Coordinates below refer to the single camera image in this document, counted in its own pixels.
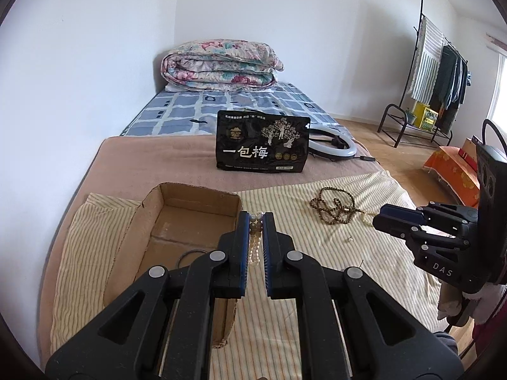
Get dark hanging clothes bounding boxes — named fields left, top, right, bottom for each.
left=430, top=45, right=471, bottom=135

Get open cardboard box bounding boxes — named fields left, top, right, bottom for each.
left=103, top=182, right=243, bottom=348

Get white pearl necklace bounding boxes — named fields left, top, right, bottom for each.
left=247, top=211, right=266, bottom=266

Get yellow striped cloth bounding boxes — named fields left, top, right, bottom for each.
left=50, top=172, right=443, bottom=379

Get yellow box on rack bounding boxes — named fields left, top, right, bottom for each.
left=413, top=102, right=438, bottom=131

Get blue checked bed sheet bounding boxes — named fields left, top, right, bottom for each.
left=121, top=82, right=350, bottom=136

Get boxes on orange stool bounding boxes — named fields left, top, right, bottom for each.
left=458, top=136, right=480, bottom=172

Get black clothes rack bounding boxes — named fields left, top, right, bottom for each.
left=377, top=4, right=471, bottom=147

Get white ring light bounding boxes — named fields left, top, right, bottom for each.
left=309, top=125, right=357, bottom=161

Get striped hanging towel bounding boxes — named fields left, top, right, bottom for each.
left=407, top=16, right=446, bottom=105

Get folded floral quilt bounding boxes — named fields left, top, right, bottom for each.
left=160, top=39, right=285, bottom=91

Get brown blanket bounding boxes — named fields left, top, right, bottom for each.
left=38, top=135, right=382, bottom=362

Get brown wooden bead necklace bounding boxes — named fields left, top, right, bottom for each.
left=309, top=186, right=358, bottom=224

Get orange covered stool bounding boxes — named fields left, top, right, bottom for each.
left=423, top=146, right=479, bottom=208

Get black snack bag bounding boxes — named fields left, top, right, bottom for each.
left=216, top=111, right=310, bottom=173

